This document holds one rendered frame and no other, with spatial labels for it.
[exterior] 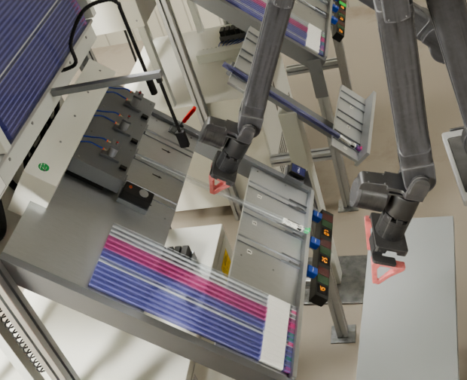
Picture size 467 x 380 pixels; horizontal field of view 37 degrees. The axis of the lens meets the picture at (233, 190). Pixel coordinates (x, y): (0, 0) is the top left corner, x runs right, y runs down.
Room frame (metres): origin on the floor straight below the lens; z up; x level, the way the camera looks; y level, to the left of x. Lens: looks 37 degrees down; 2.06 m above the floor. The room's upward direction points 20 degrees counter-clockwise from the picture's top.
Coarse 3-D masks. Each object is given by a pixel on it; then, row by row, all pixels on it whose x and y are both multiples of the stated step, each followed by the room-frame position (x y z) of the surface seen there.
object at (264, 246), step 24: (264, 192) 1.60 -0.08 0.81; (288, 192) 1.63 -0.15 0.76; (240, 216) 1.50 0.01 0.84; (264, 216) 1.51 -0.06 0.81; (288, 216) 1.53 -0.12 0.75; (240, 240) 1.41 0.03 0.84; (264, 240) 1.43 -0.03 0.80; (288, 240) 1.45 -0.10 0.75; (240, 264) 1.33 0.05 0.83; (264, 264) 1.35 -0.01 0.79; (288, 264) 1.36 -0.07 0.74; (264, 288) 1.27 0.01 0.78; (288, 288) 1.29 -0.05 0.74
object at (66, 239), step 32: (160, 128) 1.74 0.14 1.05; (160, 160) 1.62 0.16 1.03; (64, 192) 1.42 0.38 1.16; (96, 192) 1.45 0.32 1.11; (160, 192) 1.50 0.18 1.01; (32, 224) 1.31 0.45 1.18; (64, 224) 1.33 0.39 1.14; (96, 224) 1.35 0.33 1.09; (128, 224) 1.37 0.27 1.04; (160, 224) 1.40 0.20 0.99; (32, 256) 1.22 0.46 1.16; (64, 256) 1.24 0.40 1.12; (96, 256) 1.26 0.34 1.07
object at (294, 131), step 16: (288, 112) 1.93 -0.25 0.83; (288, 128) 1.94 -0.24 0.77; (304, 128) 1.97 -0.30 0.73; (288, 144) 1.94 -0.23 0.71; (304, 144) 1.93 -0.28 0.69; (304, 160) 1.93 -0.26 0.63; (320, 192) 1.96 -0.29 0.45; (320, 208) 1.92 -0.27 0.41; (336, 256) 1.95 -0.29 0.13; (352, 256) 2.04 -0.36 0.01; (336, 272) 1.92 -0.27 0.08; (352, 272) 1.96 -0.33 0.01; (352, 288) 1.88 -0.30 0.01; (304, 304) 1.89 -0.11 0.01
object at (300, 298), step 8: (312, 192) 1.63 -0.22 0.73; (312, 200) 1.60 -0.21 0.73; (312, 208) 1.56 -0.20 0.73; (304, 224) 1.52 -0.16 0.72; (304, 240) 1.45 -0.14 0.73; (304, 248) 1.41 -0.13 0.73; (304, 256) 1.38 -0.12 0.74; (304, 264) 1.35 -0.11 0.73; (304, 272) 1.33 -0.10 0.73; (304, 280) 1.30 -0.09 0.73; (304, 288) 1.28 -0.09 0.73; (296, 296) 1.27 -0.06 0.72; (296, 304) 1.24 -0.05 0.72; (296, 320) 1.18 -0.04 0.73; (296, 328) 1.16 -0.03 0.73; (296, 336) 1.13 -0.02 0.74; (296, 344) 1.11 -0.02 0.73; (296, 352) 1.09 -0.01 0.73; (296, 360) 1.07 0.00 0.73; (296, 368) 1.05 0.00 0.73; (288, 376) 1.04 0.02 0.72; (296, 376) 1.03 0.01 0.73
